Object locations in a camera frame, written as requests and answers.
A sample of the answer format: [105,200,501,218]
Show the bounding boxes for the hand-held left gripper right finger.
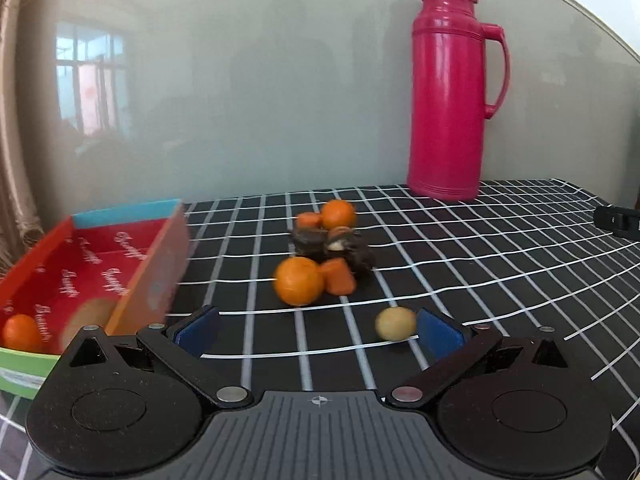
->
[382,307,573,408]

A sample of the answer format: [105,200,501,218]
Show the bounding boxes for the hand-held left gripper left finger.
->
[60,305,256,408]

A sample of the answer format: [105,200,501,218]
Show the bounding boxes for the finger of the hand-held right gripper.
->
[593,205,640,241]

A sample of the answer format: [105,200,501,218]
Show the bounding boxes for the round yellow longan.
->
[375,306,417,342]

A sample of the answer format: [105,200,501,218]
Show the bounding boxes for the red cardboard box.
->
[0,198,192,401]

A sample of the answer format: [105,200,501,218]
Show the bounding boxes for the large orange tangerine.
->
[273,256,326,307]

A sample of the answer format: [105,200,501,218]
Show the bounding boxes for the small orange tangerine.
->
[320,199,358,231]
[1,314,46,354]

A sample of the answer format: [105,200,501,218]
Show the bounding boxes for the black white checked tablecloth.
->
[0,178,640,480]

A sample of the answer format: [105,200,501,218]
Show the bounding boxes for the brown kiwi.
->
[61,298,118,353]

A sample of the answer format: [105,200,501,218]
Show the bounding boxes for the pink thermos jug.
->
[406,0,512,202]

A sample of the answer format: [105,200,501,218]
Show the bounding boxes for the beige curtain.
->
[0,0,47,281]

